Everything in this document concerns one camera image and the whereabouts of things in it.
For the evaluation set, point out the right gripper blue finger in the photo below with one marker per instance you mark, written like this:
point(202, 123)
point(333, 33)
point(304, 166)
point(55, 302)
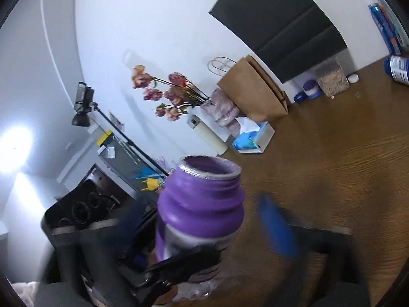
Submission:
point(279, 233)

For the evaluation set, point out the purple plastic cup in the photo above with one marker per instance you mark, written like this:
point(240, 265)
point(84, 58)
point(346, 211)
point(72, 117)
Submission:
point(201, 204)

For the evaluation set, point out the blue tissue box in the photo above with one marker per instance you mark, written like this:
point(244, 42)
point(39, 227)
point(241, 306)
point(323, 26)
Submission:
point(253, 138)

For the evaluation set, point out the black studio light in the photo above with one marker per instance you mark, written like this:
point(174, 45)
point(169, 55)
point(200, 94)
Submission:
point(87, 111)

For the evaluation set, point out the cream thermos bottle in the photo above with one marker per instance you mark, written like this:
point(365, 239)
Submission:
point(207, 134)

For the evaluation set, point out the pink ceramic vase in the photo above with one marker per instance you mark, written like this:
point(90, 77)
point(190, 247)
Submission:
point(223, 111)

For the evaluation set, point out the dried pink roses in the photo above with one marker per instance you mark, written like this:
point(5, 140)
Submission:
point(177, 94)

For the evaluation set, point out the blue jar lid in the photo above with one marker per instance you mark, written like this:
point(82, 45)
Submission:
point(300, 97)

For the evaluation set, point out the brown paper bag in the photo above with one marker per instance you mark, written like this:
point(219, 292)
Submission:
point(250, 87)

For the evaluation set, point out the small purple jar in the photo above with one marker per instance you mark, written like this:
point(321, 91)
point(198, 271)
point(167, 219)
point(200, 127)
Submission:
point(311, 89)

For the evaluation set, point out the clear container with cereal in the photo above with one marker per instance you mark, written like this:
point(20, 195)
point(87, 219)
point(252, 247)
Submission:
point(331, 77)

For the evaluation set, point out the blue white bottle lying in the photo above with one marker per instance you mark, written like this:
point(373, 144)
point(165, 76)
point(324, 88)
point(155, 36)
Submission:
point(397, 68)

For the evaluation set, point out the black paper bag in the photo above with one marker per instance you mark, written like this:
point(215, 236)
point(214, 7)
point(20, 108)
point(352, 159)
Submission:
point(289, 36)

